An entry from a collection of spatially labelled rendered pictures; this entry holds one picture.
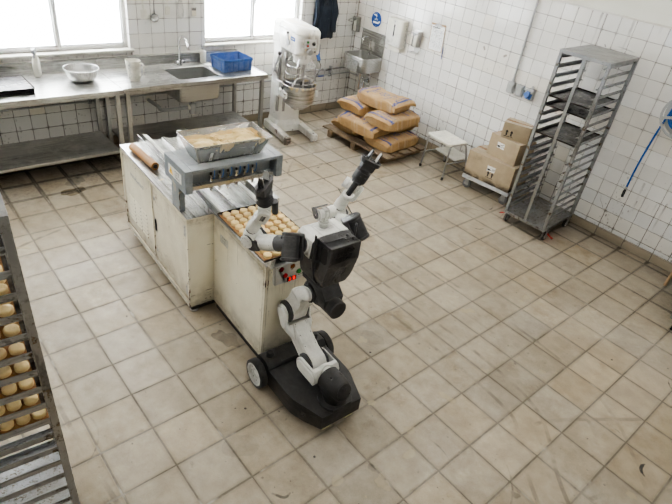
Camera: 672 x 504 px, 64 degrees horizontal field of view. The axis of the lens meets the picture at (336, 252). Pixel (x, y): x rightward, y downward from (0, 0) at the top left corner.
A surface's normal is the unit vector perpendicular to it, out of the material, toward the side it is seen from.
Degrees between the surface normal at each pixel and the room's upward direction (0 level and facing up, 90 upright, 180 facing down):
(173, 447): 0
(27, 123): 90
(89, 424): 0
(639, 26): 90
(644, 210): 90
